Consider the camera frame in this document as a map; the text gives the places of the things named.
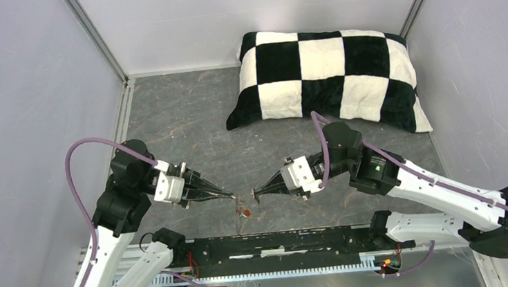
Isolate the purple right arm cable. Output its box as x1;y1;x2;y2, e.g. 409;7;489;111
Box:
310;94;508;283

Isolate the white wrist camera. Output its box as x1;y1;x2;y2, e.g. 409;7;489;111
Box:
280;156;323;200
153;160;186;204

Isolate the aluminium frame post left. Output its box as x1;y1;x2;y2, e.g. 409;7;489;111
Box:
64;0;129;84

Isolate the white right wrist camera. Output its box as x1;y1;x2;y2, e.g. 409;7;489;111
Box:
280;156;323;200

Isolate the black and white checkered pillow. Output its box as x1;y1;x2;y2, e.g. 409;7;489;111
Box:
225;29;433;133

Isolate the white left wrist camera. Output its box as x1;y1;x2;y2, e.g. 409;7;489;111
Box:
153;160;186;204

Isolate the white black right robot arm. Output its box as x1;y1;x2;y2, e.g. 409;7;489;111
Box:
252;122;508;259

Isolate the white toothed cable duct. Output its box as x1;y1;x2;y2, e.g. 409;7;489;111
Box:
147;255;387;287

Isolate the black mounting base rail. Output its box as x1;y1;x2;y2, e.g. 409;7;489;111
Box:
169;225;416;278

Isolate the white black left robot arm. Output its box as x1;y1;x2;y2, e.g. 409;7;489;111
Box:
64;137;234;287

